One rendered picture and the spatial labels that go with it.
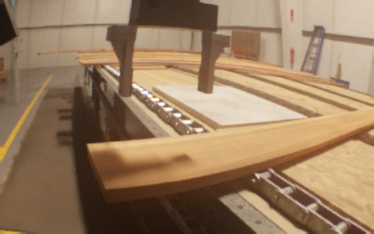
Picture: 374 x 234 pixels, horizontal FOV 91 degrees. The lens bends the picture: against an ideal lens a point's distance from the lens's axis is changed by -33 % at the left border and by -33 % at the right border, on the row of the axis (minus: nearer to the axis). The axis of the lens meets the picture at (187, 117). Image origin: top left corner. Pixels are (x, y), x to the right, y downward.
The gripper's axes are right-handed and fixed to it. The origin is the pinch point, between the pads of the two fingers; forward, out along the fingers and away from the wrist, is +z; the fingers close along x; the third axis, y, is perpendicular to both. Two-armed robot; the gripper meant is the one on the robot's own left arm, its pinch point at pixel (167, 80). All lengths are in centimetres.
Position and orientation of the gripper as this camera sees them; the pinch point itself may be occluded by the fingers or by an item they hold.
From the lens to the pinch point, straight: 39.2
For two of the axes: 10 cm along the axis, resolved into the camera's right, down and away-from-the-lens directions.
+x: 8.7, -0.7, 4.9
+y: 4.9, 2.8, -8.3
